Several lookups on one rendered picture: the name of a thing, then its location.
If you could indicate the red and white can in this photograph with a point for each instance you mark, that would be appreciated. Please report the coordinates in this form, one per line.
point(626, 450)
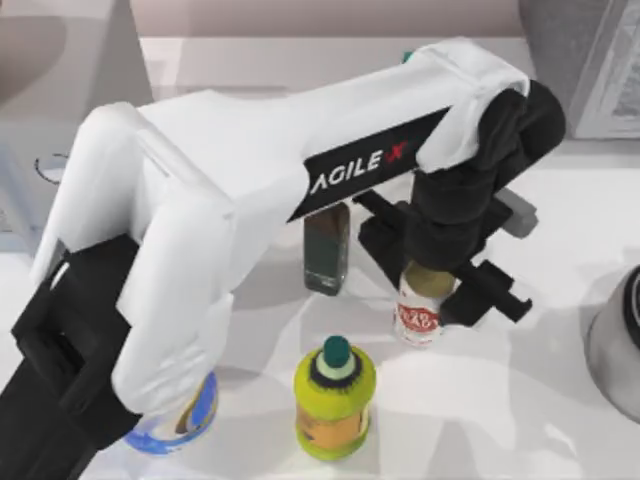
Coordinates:
point(417, 310)

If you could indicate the dark green rectangular bottle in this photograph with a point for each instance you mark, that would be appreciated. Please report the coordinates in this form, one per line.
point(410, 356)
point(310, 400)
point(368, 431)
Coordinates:
point(326, 250)

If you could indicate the grey round pot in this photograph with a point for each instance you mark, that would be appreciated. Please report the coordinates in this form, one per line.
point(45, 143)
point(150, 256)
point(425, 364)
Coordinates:
point(617, 345)

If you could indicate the yellow-green bottle with green cap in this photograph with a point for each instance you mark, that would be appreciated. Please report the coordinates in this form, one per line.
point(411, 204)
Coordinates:
point(334, 395)

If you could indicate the grey cabinet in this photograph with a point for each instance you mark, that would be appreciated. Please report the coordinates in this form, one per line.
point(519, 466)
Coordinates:
point(600, 65)

